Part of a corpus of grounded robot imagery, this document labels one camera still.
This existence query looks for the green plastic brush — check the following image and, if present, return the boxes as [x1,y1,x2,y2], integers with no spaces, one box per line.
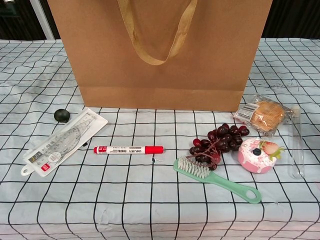
[173,155,262,205]

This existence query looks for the clear test tube with cork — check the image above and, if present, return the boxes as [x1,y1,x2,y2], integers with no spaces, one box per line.
[288,104,306,180]

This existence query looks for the pink toy donut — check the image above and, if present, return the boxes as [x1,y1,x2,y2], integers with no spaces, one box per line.
[236,137,285,175]

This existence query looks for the white black checkered tablecloth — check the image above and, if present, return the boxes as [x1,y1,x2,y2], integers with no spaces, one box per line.
[0,37,320,240]

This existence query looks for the dark red grape bunch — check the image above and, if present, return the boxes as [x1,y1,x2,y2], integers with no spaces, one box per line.
[188,123,250,172]

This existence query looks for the black round knob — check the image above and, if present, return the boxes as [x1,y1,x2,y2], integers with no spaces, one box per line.
[53,108,72,124]

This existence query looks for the clear ruler set package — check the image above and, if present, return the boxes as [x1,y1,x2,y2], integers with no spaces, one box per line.
[20,106,109,178]

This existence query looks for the round bread bun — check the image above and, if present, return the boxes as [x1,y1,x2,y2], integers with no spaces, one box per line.
[232,93,294,138]

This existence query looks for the brown paper carrier bag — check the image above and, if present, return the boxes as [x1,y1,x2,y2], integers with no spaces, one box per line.
[46,0,273,113]

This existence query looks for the white partition post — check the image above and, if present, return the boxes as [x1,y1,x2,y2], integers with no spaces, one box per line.
[33,0,56,41]

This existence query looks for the red white marker pen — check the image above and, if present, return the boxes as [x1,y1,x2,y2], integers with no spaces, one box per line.
[93,145,165,155]

